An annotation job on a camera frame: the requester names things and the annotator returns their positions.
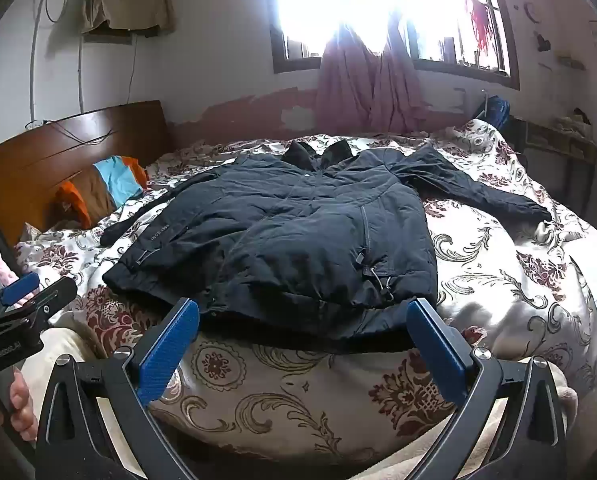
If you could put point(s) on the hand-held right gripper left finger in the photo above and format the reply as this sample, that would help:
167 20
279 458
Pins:
171 352

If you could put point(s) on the dark side table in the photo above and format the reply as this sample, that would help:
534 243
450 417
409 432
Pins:
563 145

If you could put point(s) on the beige cloth covered shelf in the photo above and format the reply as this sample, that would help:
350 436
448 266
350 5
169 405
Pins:
123 2

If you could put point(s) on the person's left hand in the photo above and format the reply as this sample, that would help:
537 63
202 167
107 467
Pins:
22 400

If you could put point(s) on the red hanging cloth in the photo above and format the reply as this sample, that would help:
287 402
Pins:
479 22

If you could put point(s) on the orange blue brown cloth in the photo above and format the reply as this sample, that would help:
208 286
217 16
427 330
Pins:
103 185

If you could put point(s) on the wooden framed window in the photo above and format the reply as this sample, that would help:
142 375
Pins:
508 45

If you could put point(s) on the pink curtain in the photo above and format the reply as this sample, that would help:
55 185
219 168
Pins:
363 90

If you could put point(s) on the floral white bed cover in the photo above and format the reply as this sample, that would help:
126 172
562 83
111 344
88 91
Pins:
503 280

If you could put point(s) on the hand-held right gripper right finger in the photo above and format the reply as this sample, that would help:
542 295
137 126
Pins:
438 352

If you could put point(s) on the wooden headboard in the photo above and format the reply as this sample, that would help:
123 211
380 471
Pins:
33 160

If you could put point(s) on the white wall pipe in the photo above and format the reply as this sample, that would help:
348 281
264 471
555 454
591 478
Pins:
32 60

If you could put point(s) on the dark navy padded jacket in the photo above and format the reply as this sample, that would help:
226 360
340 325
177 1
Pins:
288 240

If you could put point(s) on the blue backpack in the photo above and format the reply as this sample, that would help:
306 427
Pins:
495 110

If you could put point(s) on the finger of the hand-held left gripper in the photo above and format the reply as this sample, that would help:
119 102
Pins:
53 295
21 287

